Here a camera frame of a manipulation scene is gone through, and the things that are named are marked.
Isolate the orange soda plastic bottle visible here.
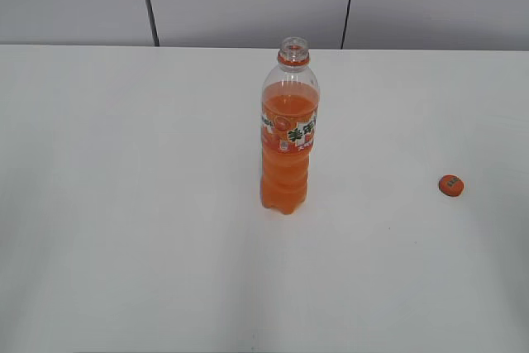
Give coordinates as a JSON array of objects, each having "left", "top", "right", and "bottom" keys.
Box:
[{"left": 260, "top": 37, "right": 320, "bottom": 215}]

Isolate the orange bottle cap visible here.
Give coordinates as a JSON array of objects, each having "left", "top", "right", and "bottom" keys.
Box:
[{"left": 438, "top": 174, "right": 465, "bottom": 197}]

